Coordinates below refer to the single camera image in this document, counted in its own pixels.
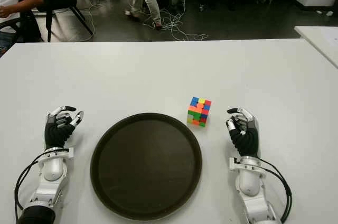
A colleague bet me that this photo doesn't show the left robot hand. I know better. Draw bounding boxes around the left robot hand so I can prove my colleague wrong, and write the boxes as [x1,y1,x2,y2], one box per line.
[43,105,85,153]

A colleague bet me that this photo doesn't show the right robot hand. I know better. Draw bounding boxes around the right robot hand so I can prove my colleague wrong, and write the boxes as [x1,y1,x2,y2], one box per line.
[225,107,262,159]

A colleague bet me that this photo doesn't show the multicoloured Rubik's cube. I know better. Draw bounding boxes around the multicoloured Rubik's cube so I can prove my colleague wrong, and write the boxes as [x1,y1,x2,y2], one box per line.
[186,97,213,128]

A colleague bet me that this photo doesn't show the dark brown round plate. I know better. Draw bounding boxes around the dark brown round plate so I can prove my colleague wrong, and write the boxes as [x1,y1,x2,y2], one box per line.
[90,113,203,221]

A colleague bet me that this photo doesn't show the neighbouring white table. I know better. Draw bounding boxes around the neighbouring white table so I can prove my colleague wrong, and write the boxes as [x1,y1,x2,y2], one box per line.
[294,25,338,69]

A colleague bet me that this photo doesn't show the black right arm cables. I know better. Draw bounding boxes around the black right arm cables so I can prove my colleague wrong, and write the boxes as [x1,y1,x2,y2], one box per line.
[260,158,293,223]

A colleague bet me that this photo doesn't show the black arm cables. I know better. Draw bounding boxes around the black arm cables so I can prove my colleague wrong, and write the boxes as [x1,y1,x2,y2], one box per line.
[14,154,46,219]
[260,158,293,223]

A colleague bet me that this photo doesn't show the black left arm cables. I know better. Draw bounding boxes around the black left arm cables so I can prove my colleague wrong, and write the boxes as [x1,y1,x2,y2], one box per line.
[14,154,46,219]

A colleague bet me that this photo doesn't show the tangled white floor cable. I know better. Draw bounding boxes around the tangled white floor cable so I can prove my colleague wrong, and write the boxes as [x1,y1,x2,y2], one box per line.
[142,7,209,42]

